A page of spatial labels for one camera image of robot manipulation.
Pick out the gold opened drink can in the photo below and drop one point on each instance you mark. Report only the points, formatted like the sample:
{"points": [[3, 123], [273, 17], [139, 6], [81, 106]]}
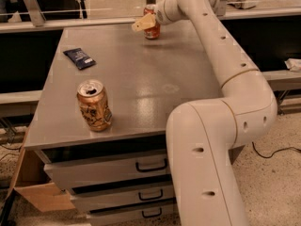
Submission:
{"points": [[93, 104]]}

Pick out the blue rxbar blueberry wrapper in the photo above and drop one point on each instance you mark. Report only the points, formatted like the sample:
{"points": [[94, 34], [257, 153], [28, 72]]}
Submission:
{"points": [[80, 59]]}

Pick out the bottom grey drawer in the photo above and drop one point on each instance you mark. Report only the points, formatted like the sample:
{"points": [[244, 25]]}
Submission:
{"points": [[147, 211]]}

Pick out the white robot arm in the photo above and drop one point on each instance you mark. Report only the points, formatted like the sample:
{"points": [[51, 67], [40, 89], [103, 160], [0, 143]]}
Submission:
{"points": [[200, 134]]}

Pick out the cardboard box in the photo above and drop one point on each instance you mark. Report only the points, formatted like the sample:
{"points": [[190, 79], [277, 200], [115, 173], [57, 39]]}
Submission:
{"points": [[31, 182]]}

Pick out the red coke can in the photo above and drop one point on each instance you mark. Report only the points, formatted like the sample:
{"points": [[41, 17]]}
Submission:
{"points": [[154, 32]]}

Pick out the grey drawer cabinet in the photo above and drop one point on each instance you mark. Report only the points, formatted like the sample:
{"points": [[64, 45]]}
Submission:
{"points": [[145, 80]]}

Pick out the grey metal railing frame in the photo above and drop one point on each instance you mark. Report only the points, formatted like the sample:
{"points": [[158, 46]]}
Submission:
{"points": [[117, 11]]}

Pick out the top grey drawer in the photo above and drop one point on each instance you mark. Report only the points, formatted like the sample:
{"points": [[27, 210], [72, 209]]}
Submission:
{"points": [[108, 169]]}

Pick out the grey drawer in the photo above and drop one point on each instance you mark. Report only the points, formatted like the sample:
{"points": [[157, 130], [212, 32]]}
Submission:
{"points": [[123, 196], [147, 211], [108, 169]]}

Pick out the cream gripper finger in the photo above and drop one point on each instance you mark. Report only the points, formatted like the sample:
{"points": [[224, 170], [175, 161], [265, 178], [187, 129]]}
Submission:
{"points": [[146, 22]]}

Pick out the middle grey drawer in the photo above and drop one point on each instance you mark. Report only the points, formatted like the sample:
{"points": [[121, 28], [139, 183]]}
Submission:
{"points": [[123, 196]]}

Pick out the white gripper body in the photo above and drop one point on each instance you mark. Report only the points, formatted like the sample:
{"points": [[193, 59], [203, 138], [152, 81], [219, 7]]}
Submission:
{"points": [[162, 15]]}

